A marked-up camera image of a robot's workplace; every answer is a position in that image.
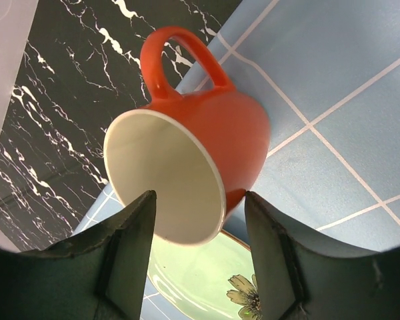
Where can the orange mug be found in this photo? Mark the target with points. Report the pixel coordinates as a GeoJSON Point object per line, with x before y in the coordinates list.
{"type": "Point", "coordinates": [200, 151]}

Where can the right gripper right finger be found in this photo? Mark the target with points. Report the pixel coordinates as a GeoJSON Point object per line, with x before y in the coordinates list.
{"type": "Point", "coordinates": [304, 274]}

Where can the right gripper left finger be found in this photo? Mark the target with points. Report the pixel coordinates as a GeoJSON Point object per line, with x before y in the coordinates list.
{"type": "Point", "coordinates": [99, 273]}

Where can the green floral plate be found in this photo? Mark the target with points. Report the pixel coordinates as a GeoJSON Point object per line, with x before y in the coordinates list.
{"type": "Point", "coordinates": [211, 281]}

